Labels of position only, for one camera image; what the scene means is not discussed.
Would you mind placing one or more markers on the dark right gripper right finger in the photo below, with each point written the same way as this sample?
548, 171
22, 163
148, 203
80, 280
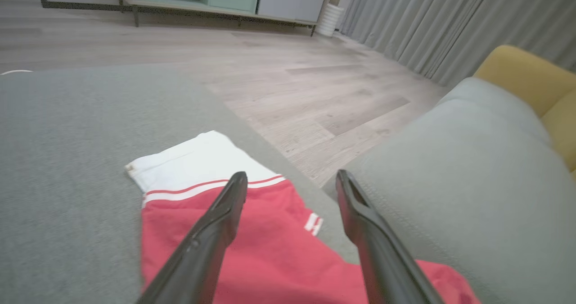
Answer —
387, 272

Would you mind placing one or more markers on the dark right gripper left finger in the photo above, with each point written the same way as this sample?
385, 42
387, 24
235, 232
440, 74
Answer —
198, 268

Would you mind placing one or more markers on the red shorts white hem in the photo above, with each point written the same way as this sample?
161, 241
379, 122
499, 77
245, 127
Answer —
270, 259

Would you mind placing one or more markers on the grey sofa seat cushion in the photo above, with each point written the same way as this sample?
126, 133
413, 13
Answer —
472, 214
490, 94

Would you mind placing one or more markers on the grey fabric sofa chaise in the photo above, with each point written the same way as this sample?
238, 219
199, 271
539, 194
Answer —
67, 182

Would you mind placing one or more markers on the yellow sofa back cushion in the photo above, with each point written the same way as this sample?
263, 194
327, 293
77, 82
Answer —
564, 133
526, 76

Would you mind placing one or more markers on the white ribbed cylinder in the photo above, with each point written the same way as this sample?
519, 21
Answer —
328, 20

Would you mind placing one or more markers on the grey pleated curtain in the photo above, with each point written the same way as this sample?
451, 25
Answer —
450, 20

